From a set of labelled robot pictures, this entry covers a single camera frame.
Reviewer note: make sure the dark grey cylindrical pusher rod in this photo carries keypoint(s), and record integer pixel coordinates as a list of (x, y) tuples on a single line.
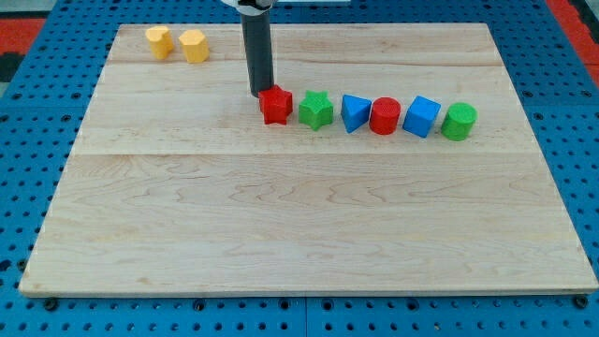
[(257, 45)]

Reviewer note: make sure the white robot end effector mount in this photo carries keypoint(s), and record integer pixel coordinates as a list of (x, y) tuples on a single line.
[(250, 7)]

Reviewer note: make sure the yellow hexagon block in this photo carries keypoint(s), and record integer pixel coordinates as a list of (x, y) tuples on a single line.
[(195, 46)]

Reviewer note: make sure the red star block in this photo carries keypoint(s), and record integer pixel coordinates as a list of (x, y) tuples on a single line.
[(276, 104)]

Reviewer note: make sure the green star block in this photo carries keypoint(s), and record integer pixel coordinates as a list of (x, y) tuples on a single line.
[(316, 110)]

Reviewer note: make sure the yellow heart block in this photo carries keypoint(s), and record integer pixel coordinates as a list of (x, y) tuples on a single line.
[(160, 41)]

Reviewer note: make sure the blue triangle block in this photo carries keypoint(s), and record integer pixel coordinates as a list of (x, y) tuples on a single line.
[(355, 112)]

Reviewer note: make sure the red cylinder block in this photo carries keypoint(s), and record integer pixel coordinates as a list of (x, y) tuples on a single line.
[(385, 115)]

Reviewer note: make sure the light wooden board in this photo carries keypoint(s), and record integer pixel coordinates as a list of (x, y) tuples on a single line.
[(175, 187)]

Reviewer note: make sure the blue cube block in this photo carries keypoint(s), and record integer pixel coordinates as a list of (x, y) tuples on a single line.
[(421, 116)]

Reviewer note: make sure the green cylinder block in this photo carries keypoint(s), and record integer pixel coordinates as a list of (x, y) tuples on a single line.
[(459, 121)]

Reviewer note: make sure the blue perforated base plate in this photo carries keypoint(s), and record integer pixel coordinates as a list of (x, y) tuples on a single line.
[(52, 53)]

